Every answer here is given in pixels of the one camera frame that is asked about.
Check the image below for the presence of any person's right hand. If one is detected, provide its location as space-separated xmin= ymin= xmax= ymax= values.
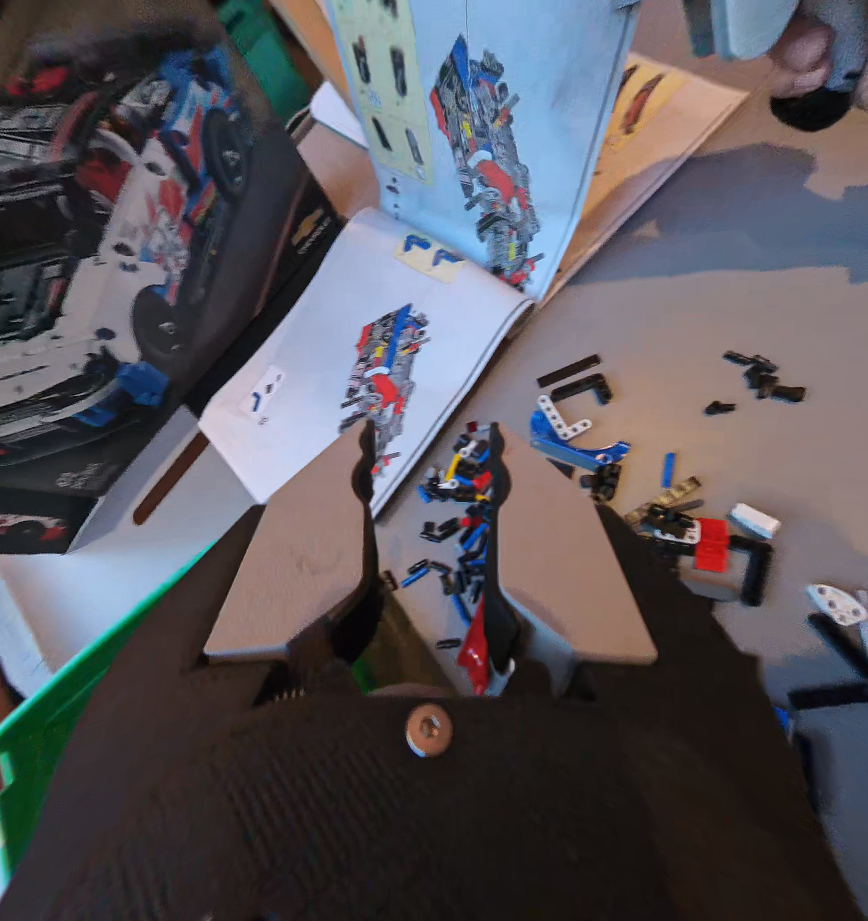
xmin=768 ymin=13 xmax=836 ymax=100

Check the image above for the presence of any green plastic bin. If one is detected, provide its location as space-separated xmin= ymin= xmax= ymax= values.
xmin=0 ymin=540 xmax=222 ymax=889
xmin=218 ymin=0 xmax=312 ymax=123

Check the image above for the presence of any pile of mixed toy bricks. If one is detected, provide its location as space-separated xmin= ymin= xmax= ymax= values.
xmin=383 ymin=421 xmax=868 ymax=720

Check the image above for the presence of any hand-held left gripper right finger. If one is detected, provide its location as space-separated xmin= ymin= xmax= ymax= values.
xmin=477 ymin=422 xmax=659 ymax=697

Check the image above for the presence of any building instruction booklet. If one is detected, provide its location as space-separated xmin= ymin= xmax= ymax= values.
xmin=198 ymin=0 xmax=753 ymax=520

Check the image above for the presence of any black straight beam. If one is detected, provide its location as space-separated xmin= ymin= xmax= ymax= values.
xmin=536 ymin=354 xmax=602 ymax=390

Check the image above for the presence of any blue curved brick frame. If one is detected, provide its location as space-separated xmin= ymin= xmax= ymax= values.
xmin=529 ymin=410 xmax=630 ymax=472

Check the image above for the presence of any dark toy car set box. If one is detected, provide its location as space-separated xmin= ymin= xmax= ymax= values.
xmin=0 ymin=0 xmax=348 ymax=555

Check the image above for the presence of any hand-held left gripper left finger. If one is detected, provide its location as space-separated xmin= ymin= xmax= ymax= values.
xmin=203 ymin=419 xmax=386 ymax=664

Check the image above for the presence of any cluster of black pins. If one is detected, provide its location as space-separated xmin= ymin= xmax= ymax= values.
xmin=722 ymin=350 xmax=808 ymax=402

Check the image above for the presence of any black L-shaped beam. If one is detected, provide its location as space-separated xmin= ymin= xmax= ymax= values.
xmin=549 ymin=374 xmax=613 ymax=405

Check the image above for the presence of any white L-shaped beam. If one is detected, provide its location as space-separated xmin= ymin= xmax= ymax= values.
xmin=536 ymin=394 xmax=593 ymax=441

